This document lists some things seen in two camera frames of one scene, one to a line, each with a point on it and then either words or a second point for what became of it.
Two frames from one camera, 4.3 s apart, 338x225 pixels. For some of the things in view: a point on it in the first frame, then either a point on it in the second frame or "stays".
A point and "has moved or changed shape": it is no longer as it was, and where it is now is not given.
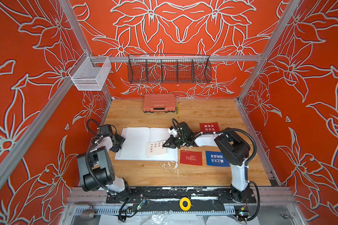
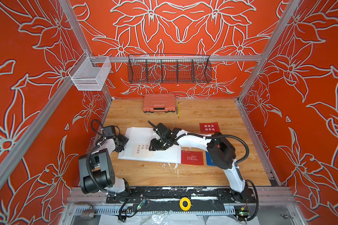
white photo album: [134, 147] stays
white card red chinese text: [155, 148] has moved or changed shape
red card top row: [209, 127] stays
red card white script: [191, 157] stays
